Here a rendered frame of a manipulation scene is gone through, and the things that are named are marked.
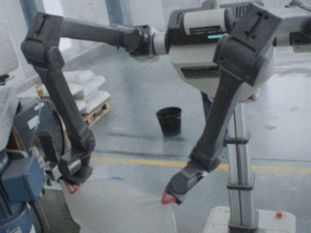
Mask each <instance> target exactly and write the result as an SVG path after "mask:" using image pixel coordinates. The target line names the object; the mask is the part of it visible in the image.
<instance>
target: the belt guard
mask: <svg viewBox="0 0 311 233"><path fill-rule="evenodd" d="M18 102H19V99H18V97H17V93H16V90H15V88H14V87H6V88H3V89H0V152H1V150H3V149H4V148H5V147H6V145H7V143H8V139H9V134H10V131H11V128H12V125H13V119H14V116H15V113H16V109H17V105H18Z"/></svg>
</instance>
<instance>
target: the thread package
mask: <svg viewBox="0 0 311 233"><path fill-rule="evenodd" d="M8 29H9V28H8V27H7V25H6V22H5V17H4V15H3V14H0V76H2V75H5V74H8V73H10V72H12V71H14V70H16V69H17V68H18V66H19V60H18V57H17V54H16V53H17V52H16V50H15V48H14V44H13V42H12V40H11V36H10V34H9V32H8V31H9V30H8Z"/></svg>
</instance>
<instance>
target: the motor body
mask: <svg viewBox="0 0 311 233"><path fill-rule="evenodd" d="M8 164H10V160H9V158H8V156H7V153H6V152H5V151H3V150H1V152H0V179H1V177H2V175H3V173H4V172H5V170H6V168H7V165H8ZM32 226H33V219H32V214H31V212H30V209H29V207H28V205H27V202H26V201H25V202H15V203H11V202H10V201H9V199H8V197H7V195H6V192H5V191H4V187H3V185H2V183H1V180H0V233H30V231H31V228H32Z"/></svg>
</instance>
